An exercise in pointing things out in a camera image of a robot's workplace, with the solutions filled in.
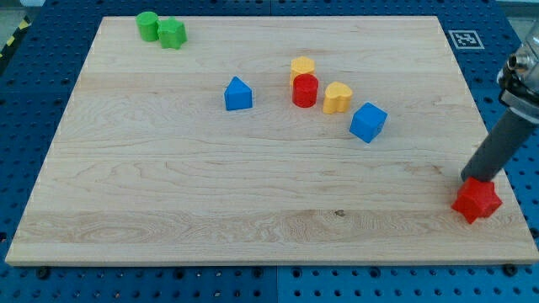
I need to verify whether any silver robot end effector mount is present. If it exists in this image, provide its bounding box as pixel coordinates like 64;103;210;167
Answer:
497;23;538;123

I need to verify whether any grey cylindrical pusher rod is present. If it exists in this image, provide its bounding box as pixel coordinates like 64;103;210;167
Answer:
461;108;538;182

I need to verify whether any blue cube block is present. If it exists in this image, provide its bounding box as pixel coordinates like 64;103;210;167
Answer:
350;102;387;143

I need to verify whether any red star block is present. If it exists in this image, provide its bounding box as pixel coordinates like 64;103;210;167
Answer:
451;177;503;224

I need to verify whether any green star block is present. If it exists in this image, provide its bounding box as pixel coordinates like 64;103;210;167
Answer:
157;17;187;50

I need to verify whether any white fiducial marker tag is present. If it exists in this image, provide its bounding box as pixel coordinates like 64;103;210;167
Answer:
449;29;484;50

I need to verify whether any yellow heart block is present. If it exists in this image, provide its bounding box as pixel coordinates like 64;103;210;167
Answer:
323;82;353;114

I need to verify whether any red cylinder block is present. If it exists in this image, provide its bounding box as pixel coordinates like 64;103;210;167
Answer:
292;74;318;108

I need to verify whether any yellow hexagon block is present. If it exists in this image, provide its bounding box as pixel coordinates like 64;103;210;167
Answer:
290;56;316;85

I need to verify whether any wooden board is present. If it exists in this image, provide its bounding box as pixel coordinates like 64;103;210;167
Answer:
6;16;538;267

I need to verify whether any blue triangular prism block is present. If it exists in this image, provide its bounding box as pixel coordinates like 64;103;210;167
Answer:
224;76;253;111

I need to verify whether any green cylinder block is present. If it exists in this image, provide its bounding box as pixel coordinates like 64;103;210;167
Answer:
136;11;159;42

